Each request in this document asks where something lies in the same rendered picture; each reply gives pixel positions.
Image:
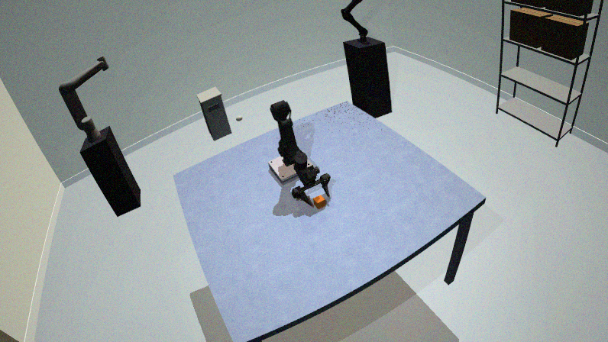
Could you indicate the orange block with black square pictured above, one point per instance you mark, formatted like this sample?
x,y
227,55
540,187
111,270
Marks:
x,y
319,202

